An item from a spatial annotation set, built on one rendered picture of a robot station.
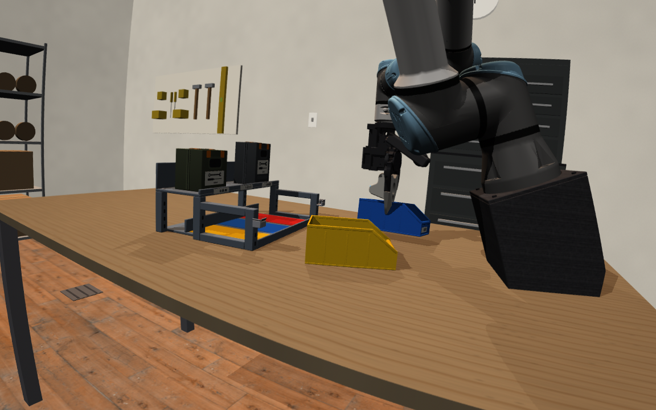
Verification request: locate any yellow bin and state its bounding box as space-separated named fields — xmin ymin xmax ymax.
xmin=305 ymin=215 xmax=397 ymax=270

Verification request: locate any blue bin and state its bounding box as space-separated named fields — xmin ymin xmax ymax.
xmin=357 ymin=198 xmax=430 ymax=237

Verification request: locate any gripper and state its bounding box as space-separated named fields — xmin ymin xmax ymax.
xmin=362 ymin=122 xmax=402 ymax=214

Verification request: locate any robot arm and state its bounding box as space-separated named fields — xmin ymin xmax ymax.
xmin=374 ymin=0 xmax=561 ymax=194

